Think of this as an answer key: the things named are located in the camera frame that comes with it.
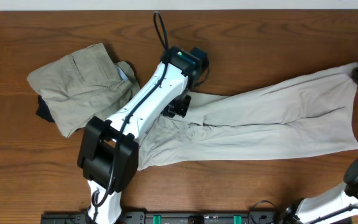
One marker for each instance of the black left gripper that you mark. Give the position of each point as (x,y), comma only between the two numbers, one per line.
(176,108)

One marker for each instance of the light grey t-shirt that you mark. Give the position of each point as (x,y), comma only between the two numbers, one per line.
(248,126)

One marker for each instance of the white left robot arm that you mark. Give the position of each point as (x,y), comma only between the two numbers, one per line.
(109,151)

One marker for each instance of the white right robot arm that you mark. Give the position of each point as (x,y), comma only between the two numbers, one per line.
(343,196)

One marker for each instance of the folded khaki shorts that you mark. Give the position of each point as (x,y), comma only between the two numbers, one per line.
(83,84)

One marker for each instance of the black garment under shorts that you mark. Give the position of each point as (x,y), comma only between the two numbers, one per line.
(43,110)

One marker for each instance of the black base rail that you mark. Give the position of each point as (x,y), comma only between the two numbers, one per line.
(253,216)

